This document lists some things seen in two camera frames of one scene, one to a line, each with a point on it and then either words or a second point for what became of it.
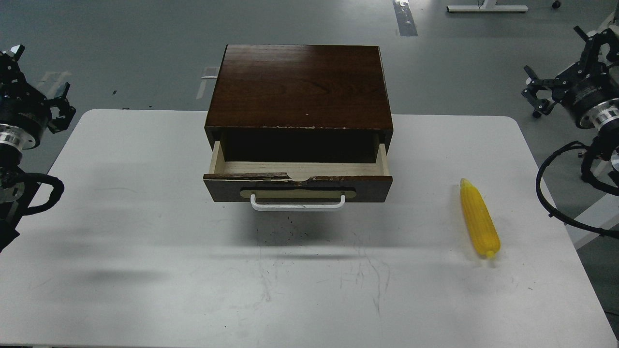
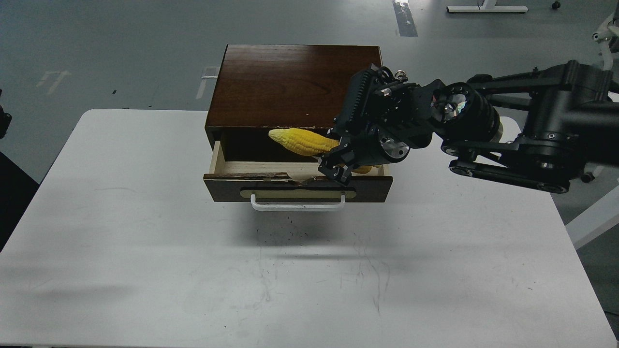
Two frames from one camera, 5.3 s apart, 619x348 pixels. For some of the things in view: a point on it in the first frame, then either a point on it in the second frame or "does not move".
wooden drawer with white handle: x=298 y=185 does not move
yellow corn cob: x=481 y=226 to x=308 y=143
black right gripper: x=580 y=88 to x=382 y=114
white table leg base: x=488 y=6 does not move
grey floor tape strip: x=406 y=23 does not move
